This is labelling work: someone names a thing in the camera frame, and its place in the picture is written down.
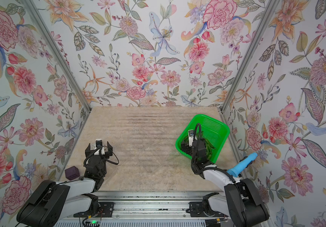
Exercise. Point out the purple cube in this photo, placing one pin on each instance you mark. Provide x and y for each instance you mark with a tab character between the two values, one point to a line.
72	173

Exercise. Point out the left aluminium corner post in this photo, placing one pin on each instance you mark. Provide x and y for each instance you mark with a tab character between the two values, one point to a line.
45	33

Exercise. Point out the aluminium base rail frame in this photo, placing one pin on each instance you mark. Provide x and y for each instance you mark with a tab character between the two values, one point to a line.
148	209

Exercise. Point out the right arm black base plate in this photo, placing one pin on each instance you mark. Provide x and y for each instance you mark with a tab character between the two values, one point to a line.
197	210

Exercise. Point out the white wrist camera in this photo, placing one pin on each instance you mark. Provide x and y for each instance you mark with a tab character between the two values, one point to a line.
191	137
99	147

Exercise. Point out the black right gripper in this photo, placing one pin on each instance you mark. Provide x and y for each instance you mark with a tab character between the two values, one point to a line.
185	147

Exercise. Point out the blue toy microphone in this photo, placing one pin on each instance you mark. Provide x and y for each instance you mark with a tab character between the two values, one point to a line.
242	165

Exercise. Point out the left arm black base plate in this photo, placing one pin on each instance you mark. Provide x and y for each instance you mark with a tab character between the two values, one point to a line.
105	210

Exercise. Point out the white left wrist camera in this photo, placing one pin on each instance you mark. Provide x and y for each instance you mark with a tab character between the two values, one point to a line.
99	147

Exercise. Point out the right aluminium corner post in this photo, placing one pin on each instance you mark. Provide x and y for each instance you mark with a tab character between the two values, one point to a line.
248	55

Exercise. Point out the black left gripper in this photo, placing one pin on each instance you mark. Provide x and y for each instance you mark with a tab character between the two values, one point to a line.
107	154

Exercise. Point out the green plastic mesh basket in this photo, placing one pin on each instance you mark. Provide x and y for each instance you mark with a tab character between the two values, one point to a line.
214	131

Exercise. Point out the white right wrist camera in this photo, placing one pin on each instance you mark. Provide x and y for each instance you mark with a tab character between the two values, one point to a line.
191	137

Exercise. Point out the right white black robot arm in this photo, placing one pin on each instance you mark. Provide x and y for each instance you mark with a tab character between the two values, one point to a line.
241	200

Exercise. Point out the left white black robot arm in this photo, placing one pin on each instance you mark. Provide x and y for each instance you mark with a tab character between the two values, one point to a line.
53	201

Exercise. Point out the aluminium corner post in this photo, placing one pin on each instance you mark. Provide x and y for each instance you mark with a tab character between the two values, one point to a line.
248	55
45	33

